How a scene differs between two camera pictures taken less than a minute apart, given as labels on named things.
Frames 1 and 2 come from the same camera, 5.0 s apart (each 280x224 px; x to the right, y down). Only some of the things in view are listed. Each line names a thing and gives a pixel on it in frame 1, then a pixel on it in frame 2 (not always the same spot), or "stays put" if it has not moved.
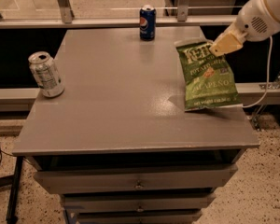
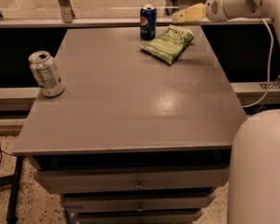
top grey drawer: x=136 y=179 stays put
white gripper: x=251 y=20 to x=220 y=6
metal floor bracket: x=277 y=84 stays put
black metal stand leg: x=12 y=212 stays put
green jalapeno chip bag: x=208 y=80 to x=171 y=44
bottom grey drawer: x=137 y=217 stays put
